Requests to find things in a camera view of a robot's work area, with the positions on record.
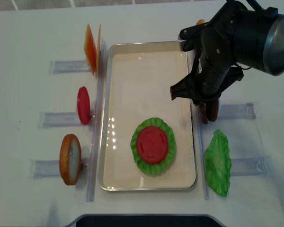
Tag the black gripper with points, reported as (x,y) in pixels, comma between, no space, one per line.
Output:
(214,67)

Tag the dark base at bottom edge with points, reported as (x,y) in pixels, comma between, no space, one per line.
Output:
(146,221)

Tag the metal baking tray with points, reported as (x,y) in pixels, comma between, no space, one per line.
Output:
(137,88)

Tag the clear left rail strip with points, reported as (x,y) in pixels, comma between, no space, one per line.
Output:
(93,158)

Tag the clear tomato rack track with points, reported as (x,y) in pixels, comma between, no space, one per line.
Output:
(67,119)

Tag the clear cheese rack track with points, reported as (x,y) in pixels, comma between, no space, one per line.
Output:
(57,67)

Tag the brown meat patty front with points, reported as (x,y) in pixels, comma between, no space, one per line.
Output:
(212,110)

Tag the red tomato slice in tray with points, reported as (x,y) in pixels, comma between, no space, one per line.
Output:
(152,144)

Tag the orange cheese slice right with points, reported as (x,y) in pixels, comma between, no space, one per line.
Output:
(98,50)

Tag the clear lettuce rack track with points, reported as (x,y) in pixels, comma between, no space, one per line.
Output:
(257,166)

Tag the lettuce leaf in tray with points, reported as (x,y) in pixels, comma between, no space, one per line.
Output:
(159,168)

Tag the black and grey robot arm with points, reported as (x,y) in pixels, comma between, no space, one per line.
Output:
(235,36)

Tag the bun half left rack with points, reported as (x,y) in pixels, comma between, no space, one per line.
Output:
(70,159)

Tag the green lettuce leaf standing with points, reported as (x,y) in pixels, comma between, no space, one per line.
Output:
(218,164)

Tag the clear patty rack track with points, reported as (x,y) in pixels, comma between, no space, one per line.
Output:
(239,111)

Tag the bun half outer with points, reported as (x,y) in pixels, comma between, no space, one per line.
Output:
(200,22)

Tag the red tomato slice standing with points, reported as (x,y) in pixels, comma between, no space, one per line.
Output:
(83,105)

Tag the clear left bun rack track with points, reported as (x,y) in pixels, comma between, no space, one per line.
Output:
(44,169)

